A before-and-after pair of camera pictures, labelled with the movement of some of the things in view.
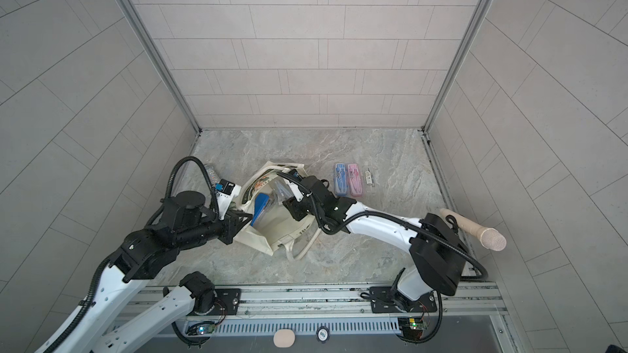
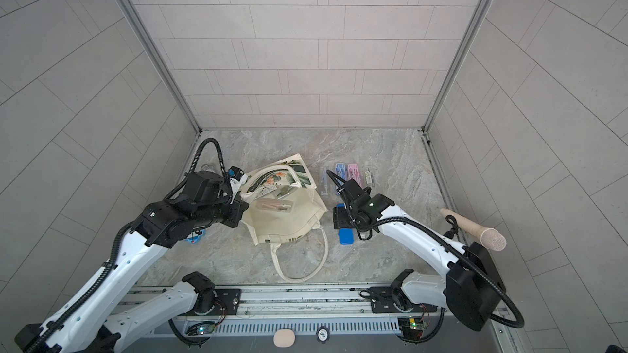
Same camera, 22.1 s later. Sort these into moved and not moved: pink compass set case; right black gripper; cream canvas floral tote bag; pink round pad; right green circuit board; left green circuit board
Moved: cream canvas floral tote bag; right black gripper
Not moved: pink compass set case; left green circuit board; pink round pad; right green circuit board
